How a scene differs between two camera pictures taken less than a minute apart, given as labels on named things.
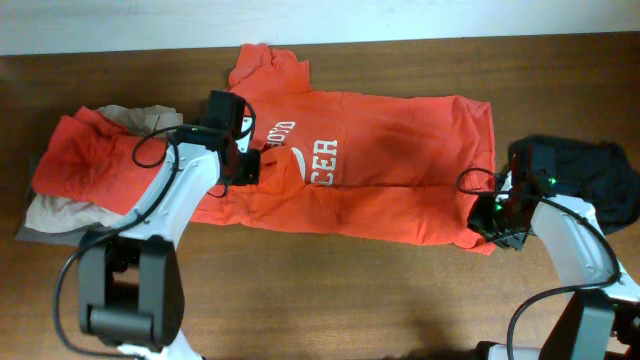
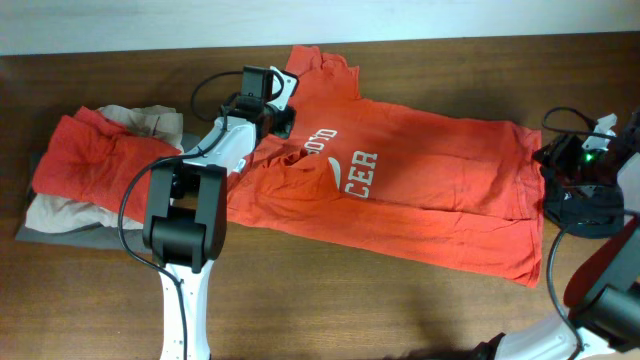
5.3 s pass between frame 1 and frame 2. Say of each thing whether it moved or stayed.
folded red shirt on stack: stayed
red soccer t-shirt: moved
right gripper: moved
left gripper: moved
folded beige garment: stayed
